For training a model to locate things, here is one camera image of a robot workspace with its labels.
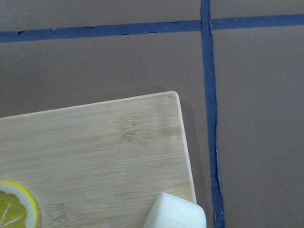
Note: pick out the lemon slice near bun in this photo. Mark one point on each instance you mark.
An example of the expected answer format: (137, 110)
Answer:
(18, 208)

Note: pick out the bamboo cutting board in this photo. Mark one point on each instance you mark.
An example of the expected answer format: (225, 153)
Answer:
(99, 165)

